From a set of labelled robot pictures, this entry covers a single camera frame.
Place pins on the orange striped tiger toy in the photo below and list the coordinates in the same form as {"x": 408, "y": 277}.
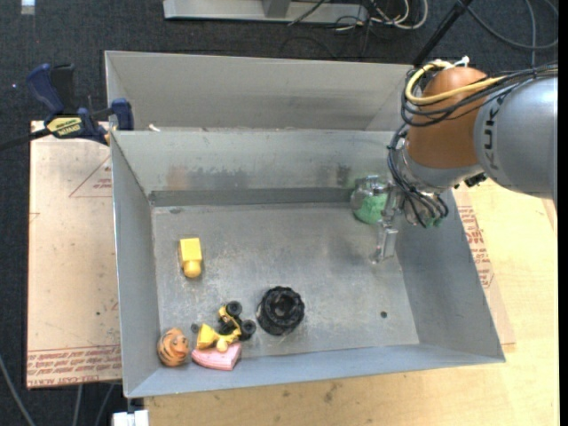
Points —
{"x": 172, "y": 349}

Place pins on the yellow toy truck black wheels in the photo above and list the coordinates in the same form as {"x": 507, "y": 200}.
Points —
{"x": 231, "y": 326}

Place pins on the black cylinder on white bracket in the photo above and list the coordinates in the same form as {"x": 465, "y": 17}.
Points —
{"x": 475, "y": 180}

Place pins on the brown cardboard board red print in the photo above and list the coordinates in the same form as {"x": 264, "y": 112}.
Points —
{"x": 71, "y": 255}

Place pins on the grey metal bin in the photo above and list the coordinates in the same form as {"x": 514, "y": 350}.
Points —
{"x": 310, "y": 273}

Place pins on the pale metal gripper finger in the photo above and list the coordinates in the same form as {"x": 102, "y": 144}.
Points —
{"x": 389, "y": 242}
{"x": 376, "y": 250}

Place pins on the pink heart-shaped box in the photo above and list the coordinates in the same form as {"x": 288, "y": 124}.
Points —
{"x": 219, "y": 358}

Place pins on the green fuzzy ball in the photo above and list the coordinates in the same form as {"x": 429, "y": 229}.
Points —
{"x": 370, "y": 209}

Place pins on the yellow toy block with peg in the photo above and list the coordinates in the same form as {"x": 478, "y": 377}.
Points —
{"x": 191, "y": 253}

